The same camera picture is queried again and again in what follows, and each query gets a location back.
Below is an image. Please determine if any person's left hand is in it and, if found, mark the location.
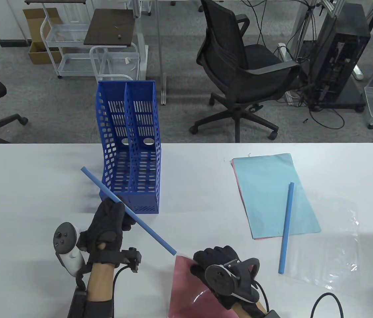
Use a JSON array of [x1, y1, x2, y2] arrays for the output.
[[77, 197, 137, 266]]

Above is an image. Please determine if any person's right hand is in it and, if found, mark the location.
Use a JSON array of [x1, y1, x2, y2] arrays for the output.
[[190, 246, 268, 311]]

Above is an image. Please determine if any blue folder slide bar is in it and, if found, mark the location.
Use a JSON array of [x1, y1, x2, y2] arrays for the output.
[[81, 167, 177, 256], [279, 182, 295, 274]]

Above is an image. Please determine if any pink paper sheet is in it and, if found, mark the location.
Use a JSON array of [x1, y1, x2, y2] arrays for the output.
[[231, 158, 256, 239]]

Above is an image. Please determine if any light blue paper stack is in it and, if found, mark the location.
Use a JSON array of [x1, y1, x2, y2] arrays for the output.
[[232, 153, 322, 239]]

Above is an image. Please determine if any person's right forearm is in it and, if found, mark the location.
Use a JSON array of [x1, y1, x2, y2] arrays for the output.
[[231, 301, 267, 318]]

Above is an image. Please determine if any person's left forearm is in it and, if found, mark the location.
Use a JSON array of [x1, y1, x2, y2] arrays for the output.
[[87, 263, 116, 302]]

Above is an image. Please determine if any blue plastic file rack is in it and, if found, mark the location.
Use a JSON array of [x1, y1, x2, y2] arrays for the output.
[[96, 80, 161, 215]]

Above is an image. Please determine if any grey hand controller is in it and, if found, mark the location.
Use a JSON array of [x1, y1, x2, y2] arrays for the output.
[[205, 258, 260, 303], [53, 223, 84, 276]]

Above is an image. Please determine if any black glove sensor module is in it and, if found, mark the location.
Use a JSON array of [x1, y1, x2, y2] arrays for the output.
[[120, 248, 142, 273]]

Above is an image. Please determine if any aluminium pole stand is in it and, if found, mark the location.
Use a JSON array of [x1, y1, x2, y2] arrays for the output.
[[156, 0, 168, 106]]

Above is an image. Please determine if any cardboard box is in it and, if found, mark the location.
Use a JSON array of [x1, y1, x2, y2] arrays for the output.
[[23, 8, 63, 64]]

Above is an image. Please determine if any wood-top side table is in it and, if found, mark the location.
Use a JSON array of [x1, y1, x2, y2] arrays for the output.
[[84, 9, 148, 82]]

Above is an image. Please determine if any white power strip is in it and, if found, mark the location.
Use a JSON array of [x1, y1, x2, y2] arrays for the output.
[[278, 42, 294, 64]]

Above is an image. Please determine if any black mesh-back office chair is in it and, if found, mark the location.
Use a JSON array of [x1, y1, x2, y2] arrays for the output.
[[189, 0, 301, 143]]

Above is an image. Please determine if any white cabinet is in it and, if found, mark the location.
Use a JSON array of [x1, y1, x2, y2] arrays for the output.
[[0, 0, 32, 47]]

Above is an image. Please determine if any black computer tower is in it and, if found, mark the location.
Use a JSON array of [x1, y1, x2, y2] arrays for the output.
[[307, 3, 371, 112]]

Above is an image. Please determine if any black cable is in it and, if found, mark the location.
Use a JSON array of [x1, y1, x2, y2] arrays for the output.
[[311, 292, 344, 318]]

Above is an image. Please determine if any white wire cart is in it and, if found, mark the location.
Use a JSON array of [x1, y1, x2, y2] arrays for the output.
[[40, 15, 100, 79]]

